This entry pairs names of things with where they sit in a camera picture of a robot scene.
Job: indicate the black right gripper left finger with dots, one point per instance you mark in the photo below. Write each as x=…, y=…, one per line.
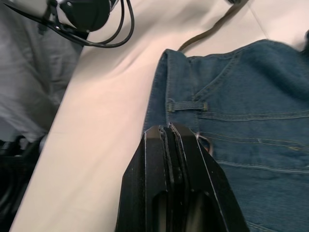
x=144, y=183

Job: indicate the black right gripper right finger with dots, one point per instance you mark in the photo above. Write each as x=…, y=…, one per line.
x=202, y=193

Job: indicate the blue denim shorts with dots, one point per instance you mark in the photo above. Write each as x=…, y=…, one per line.
x=253, y=96

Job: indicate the brown braided belt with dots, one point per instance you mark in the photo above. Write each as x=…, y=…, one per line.
x=208, y=31

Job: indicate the dark equipment under table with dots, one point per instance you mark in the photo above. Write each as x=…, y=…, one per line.
x=9, y=174

